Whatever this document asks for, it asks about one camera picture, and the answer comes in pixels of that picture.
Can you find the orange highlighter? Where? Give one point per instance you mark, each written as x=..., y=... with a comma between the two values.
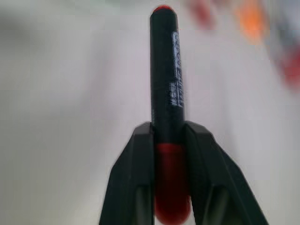
x=252, y=20

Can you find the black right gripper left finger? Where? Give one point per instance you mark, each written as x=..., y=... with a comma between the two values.
x=131, y=178

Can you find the red marker pen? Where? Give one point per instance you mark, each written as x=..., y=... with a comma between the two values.
x=201, y=12
x=291, y=68

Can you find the black marker with red cap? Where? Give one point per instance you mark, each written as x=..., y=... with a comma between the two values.
x=164, y=77

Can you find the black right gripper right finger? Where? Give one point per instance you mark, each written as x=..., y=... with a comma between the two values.
x=218, y=178

